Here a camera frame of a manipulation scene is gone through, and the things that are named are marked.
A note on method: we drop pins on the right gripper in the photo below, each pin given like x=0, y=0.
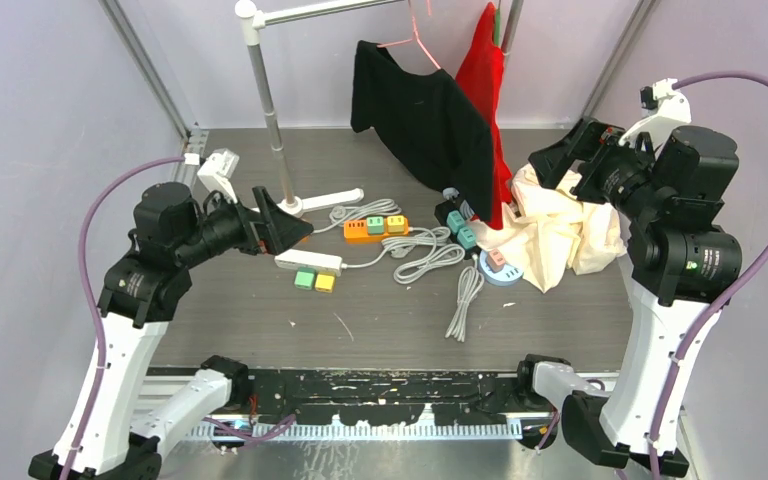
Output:
x=553, y=162

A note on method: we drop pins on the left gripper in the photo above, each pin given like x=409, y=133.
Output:
x=283, y=229

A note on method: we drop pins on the teal USB charger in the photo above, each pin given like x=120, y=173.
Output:
x=466, y=238
x=455, y=222

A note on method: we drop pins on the black power strip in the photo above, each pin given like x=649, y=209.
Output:
x=441, y=211

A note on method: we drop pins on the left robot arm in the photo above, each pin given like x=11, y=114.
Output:
x=139, y=298

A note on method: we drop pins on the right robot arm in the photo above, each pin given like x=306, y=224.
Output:
x=670, y=188

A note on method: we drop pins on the round blue socket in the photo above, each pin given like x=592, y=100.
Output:
x=509, y=276

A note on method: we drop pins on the white power strip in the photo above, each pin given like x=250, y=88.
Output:
x=294, y=259

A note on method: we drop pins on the green charger on white strip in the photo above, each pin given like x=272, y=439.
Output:
x=305, y=278

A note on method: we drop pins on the cream cloth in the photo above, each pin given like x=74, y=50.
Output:
x=547, y=232

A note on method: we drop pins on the yellow charger on white strip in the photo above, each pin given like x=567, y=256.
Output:
x=325, y=282

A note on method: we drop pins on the orange power strip right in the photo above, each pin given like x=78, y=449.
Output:
x=354, y=232

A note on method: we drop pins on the green charger on orange strip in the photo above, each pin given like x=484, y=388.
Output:
x=375, y=225

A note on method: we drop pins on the red garment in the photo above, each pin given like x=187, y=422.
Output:
x=480, y=77

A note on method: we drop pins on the yellow charger on orange strip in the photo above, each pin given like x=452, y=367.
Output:
x=396, y=225

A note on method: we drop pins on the pink charger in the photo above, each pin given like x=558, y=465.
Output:
x=495, y=260

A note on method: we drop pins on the black shirt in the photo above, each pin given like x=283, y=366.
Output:
x=427, y=123

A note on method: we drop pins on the pink hanger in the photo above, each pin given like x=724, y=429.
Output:
x=415, y=38

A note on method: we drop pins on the silver clothes rack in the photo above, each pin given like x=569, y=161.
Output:
x=253, y=20

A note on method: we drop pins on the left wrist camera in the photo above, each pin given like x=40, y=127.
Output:
x=216, y=171

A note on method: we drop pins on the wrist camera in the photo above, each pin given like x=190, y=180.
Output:
x=665, y=109
x=216, y=171

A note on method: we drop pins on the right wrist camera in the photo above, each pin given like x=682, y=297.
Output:
x=665, y=109

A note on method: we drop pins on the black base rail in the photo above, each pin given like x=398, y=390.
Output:
x=386, y=397

